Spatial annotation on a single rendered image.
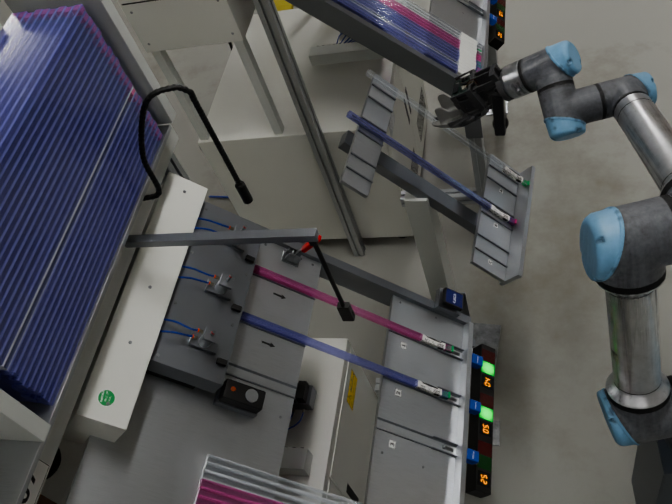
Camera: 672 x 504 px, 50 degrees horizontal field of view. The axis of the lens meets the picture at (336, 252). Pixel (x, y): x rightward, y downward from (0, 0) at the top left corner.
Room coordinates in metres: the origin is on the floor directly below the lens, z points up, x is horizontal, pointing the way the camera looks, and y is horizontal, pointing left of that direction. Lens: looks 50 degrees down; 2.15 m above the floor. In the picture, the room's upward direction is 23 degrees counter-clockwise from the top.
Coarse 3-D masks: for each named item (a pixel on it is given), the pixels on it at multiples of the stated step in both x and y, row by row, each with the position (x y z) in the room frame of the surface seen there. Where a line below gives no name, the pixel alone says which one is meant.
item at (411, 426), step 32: (416, 320) 0.86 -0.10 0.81; (448, 320) 0.86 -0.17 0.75; (384, 352) 0.79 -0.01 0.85; (416, 352) 0.79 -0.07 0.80; (384, 384) 0.72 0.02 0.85; (448, 384) 0.72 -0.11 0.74; (384, 416) 0.66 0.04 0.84; (416, 416) 0.66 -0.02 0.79; (448, 416) 0.65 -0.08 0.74; (384, 448) 0.60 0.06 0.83; (416, 448) 0.60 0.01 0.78; (448, 448) 0.59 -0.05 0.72; (384, 480) 0.54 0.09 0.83; (416, 480) 0.54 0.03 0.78; (448, 480) 0.53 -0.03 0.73
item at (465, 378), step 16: (464, 336) 0.82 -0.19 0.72; (464, 352) 0.78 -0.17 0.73; (464, 368) 0.74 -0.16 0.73; (464, 384) 0.71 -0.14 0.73; (464, 400) 0.67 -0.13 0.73; (464, 416) 0.64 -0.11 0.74; (464, 432) 0.61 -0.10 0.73; (464, 448) 0.58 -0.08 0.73; (464, 464) 0.55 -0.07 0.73; (464, 480) 0.52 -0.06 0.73; (464, 496) 0.49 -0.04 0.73
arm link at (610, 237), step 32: (608, 224) 0.65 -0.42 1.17; (640, 224) 0.62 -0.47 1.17; (608, 256) 0.61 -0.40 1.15; (640, 256) 0.59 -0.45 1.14; (608, 288) 0.60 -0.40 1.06; (640, 288) 0.57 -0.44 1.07; (608, 320) 0.60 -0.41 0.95; (640, 320) 0.56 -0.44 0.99; (640, 352) 0.54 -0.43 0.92; (608, 384) 0.56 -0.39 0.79; (640, 384) 0.51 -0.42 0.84; (608, 416) 0.51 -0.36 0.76; (640, 416) 0.48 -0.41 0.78
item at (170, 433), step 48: (288, 288) 0.91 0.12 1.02; (240, 336) 0.82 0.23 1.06; (144, 384) 0.73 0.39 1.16; (288, 384) 0.72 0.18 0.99; (144, 432) 0.65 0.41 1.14; (192, 432) 0.65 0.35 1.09; (240, 432) 0.64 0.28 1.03; (96, 480) 0.58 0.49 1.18; (144, 480) 0.58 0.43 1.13; (192, 480) 0.57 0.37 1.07
